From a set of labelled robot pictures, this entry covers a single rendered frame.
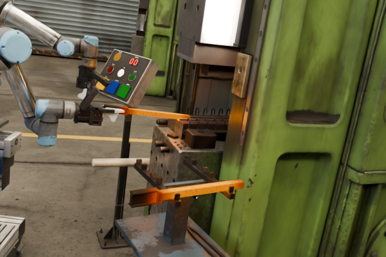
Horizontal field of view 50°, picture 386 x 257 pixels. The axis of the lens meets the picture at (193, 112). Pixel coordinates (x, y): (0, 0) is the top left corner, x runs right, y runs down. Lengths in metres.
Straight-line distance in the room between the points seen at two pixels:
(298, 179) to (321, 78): 0.44
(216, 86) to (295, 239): 0.85
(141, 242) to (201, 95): 0.92
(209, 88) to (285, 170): 0.65
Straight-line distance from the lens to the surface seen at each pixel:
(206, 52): 1.86
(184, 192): 1.34
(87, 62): 2.20
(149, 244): 1.56
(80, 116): 1.83
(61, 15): 9.79
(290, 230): 1.97
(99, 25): 9.81
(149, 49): 6.77
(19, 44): 1.65
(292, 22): 1.57
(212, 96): 2.21
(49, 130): 1.81
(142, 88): 2.30
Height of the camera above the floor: 1.51
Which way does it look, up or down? 14 degrees down
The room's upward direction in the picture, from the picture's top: 8 degrees clockwise
